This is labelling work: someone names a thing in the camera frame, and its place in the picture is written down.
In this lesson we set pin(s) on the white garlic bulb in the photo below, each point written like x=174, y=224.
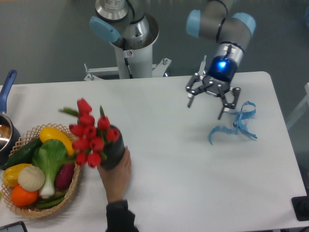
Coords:
x=31, y=178

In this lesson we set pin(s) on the yellow squash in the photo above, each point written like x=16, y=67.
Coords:
x=49, y=133

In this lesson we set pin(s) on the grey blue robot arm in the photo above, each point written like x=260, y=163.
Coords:
x=232, y=34

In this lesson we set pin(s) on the green bok choy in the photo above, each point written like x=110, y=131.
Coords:
x=49, y=158

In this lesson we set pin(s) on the dark green cucumber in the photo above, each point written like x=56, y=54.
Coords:
x=22, y=155

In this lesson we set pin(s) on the dark grey ribbed vase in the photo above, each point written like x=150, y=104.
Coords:
x=114, y=153

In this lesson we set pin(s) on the yellow bell pepper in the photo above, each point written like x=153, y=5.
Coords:
x=10, y=175

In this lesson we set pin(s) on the black device at edge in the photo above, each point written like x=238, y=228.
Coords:
x=301, y=207

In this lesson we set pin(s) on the blue handled saucepan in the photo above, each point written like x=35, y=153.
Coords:
x=9, y=134

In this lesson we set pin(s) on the purple sweet potato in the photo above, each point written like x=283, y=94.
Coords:
x=65, y=176

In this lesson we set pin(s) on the blue curled ribbon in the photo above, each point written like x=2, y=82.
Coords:
x=247, y=111

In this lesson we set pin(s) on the person's hand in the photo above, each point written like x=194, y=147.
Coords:
x=116, y=180

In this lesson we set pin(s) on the woven wicker basket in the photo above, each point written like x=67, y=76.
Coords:
x=30, y=211

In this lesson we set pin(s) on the smartphone at bottom edge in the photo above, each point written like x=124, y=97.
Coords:
x=14, y=227

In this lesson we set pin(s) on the orange fruit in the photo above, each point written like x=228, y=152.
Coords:
x=21, y=197

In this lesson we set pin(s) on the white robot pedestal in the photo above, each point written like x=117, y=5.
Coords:
x=134, y=54

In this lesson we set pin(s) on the green bean pods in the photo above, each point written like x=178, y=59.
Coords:
x=50, y=202

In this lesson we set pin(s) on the white frame at right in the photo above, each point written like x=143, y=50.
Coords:
x=299, y=110

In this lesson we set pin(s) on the red tulip bouquet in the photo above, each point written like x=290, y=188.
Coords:
x=92, y=135

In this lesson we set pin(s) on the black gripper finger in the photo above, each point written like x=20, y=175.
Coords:
x=193, y=87
x=235, y=91

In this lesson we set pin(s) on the dark sleeved forearm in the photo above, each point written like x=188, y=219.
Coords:
x=120, y=218

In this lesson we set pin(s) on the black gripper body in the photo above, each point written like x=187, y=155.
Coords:
x=220, y=72

